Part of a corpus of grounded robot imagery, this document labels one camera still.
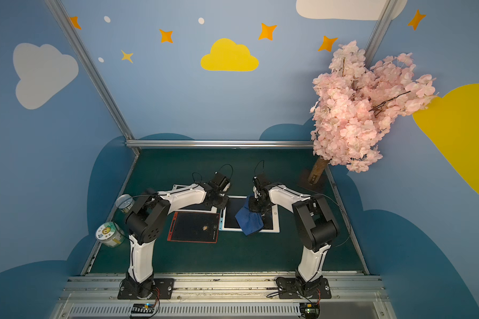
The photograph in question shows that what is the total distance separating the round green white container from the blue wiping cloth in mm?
516

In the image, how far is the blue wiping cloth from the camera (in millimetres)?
886

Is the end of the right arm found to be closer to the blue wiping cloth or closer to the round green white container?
the blue wiping cloth
